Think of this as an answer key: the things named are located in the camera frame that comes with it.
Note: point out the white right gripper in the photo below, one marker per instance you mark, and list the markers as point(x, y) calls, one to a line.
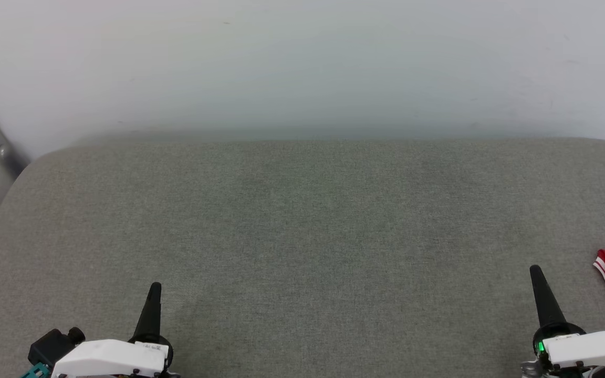
point(591, 349)

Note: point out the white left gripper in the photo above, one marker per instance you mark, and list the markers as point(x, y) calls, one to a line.
point(108, 357)

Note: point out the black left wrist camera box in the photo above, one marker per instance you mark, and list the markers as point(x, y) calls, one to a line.
point(53, 344)

